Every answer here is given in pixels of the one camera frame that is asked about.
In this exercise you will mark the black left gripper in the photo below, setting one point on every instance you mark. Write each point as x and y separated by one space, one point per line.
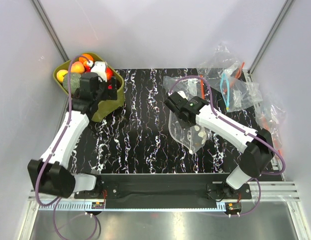
110 94

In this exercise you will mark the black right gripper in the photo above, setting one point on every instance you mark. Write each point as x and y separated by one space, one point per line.
176 113

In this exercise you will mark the dotted clear zip bag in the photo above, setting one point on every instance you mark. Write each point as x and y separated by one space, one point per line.
193 138

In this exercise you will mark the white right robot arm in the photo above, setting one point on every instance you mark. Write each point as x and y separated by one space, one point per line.
255 146

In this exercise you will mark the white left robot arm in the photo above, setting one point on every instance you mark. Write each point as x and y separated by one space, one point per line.
49 175

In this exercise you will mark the red zipper clear bag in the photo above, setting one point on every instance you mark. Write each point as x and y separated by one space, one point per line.
191 86

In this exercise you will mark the crumpled clear bag pile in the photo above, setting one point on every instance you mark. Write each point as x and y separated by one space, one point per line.
269 114

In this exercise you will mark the blue zipper clear bag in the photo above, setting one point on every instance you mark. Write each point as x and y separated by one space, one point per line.
239 95

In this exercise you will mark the olive green plastic bin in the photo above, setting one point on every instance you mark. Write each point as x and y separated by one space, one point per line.
105 107

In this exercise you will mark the orange at bin back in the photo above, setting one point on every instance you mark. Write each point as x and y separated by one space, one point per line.
86 57

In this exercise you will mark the pink yellow peach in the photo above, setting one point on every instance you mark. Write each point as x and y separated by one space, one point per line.
77 67

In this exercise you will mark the green broccoli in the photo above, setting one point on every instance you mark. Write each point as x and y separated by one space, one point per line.
74 82

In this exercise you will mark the yellow lemon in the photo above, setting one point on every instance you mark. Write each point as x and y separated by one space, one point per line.
60 75

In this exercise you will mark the black marbled table mat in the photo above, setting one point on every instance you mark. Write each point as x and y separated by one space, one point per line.
136 139

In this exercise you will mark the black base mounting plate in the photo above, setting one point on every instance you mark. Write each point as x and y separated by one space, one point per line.
121 185

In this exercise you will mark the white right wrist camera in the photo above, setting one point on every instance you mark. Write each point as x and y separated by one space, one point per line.
182 94

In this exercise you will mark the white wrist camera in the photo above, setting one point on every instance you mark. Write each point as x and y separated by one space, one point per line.
98 67
182 94

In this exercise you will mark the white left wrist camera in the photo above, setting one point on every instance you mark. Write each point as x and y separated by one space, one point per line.
98 67

